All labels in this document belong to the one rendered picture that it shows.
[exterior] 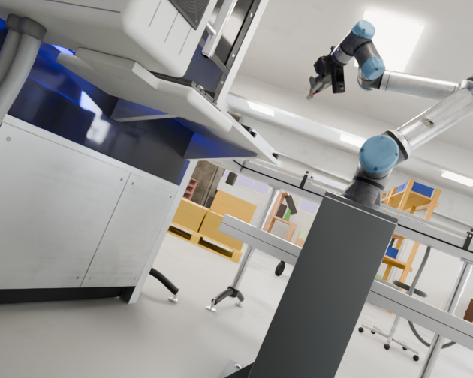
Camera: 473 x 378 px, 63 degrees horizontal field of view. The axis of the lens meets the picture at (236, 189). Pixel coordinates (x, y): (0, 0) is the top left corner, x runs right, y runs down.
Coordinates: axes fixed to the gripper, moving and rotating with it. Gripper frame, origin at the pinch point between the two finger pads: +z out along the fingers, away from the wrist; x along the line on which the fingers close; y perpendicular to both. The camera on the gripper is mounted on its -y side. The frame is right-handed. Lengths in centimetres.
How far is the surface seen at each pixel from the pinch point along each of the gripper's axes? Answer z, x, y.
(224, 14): -55, 68, -16
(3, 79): -35, 111, -16
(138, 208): 48, 72, -22
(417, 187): 375, -506, 33
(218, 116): -40, 69, -31
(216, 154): 34.0, 35.5, -7.1
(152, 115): -1, 71, -6
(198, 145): 39, 40, 1
